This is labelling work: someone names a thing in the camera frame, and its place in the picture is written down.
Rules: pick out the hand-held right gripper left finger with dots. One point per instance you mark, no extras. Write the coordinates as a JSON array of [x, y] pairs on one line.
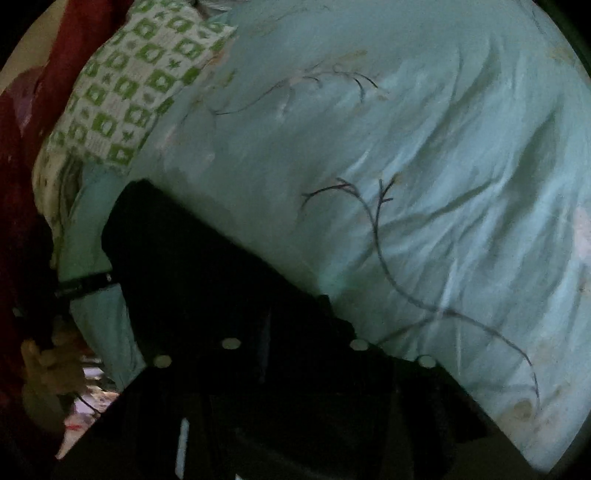
[[258, 355]]

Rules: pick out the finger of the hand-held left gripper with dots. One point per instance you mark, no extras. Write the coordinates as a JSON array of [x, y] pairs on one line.
[[87, 282]]

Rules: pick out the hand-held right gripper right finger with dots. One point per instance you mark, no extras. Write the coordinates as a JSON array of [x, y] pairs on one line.
[[369, 355]]

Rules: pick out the person's left hand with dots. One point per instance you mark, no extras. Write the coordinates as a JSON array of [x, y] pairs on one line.
[[53, 364]]

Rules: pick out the white floral pillow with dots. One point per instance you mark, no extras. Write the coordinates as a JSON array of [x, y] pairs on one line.
[[53, 189]]

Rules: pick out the red white printed cloth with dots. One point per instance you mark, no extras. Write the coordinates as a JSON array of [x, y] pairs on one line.
[[92, 397]]

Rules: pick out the green white checkered pillow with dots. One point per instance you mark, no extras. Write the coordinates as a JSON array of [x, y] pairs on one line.
[[134, 83]]

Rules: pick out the light blue floral bedsheet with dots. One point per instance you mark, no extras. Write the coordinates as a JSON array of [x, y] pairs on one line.
[[369, 138]]

